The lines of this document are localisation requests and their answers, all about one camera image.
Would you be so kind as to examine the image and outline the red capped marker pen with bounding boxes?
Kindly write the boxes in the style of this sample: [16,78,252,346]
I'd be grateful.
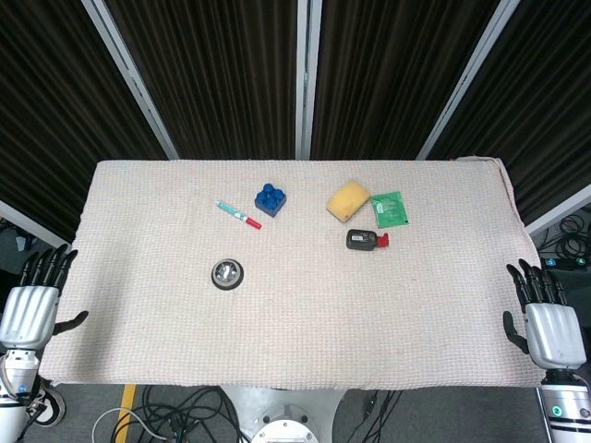
[216,199,263,231]

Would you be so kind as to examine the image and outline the white partition frame post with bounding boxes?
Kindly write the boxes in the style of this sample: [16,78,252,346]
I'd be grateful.
[415,0,528,161]
[295,0,323,161]
[80,0,179,160]

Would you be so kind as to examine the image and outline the green foil sachet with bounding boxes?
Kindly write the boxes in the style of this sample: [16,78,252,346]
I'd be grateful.
[369,190,411,229]

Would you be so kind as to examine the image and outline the black white sneaker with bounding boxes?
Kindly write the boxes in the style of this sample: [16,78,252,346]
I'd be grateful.
[34,378,66,427]

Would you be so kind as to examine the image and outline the white floor cable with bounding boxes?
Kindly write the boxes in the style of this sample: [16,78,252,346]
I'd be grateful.
[90,406,173,443]

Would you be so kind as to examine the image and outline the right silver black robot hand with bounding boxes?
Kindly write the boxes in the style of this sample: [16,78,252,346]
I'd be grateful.
[501,257,588,371]

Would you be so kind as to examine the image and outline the beige woven table cloth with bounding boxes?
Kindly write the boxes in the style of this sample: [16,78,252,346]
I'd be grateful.
[38,155,548,389]

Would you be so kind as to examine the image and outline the yellow sponge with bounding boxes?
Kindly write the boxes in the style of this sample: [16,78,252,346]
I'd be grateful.
[325,179,371,222]

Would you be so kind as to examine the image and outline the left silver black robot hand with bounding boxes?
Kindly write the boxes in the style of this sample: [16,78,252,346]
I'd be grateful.
[0,244,90,350]

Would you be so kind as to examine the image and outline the blue toy building block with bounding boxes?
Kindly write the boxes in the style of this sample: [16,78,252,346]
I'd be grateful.
[254,183,288,219]

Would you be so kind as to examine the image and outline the black bottle red cap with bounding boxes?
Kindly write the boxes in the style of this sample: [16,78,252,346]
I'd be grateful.
[345,228,392,252]

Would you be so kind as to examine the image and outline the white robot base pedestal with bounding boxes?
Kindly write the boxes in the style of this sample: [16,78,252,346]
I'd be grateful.
[220,385,353,443]

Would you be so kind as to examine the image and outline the black coiled cables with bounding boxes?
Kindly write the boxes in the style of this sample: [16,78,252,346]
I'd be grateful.
[537,212,591,262]

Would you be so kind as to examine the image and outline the black floor cable bundle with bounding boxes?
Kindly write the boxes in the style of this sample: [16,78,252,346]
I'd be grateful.
[108,384,243,443]

